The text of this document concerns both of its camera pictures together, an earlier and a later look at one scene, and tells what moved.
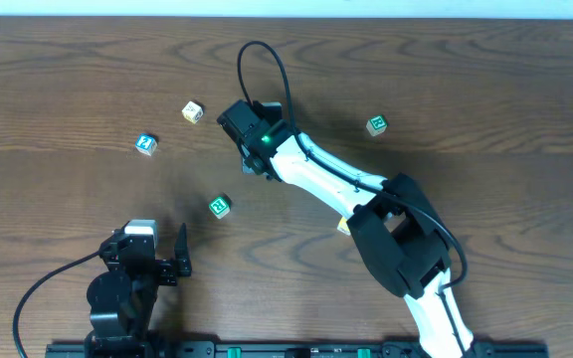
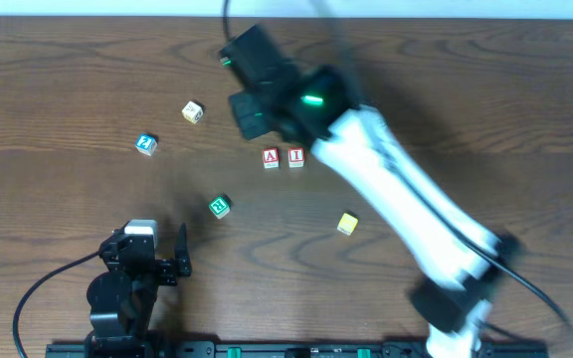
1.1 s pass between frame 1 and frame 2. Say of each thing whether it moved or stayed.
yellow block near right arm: stayed
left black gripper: stayed
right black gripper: moved
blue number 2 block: stayed
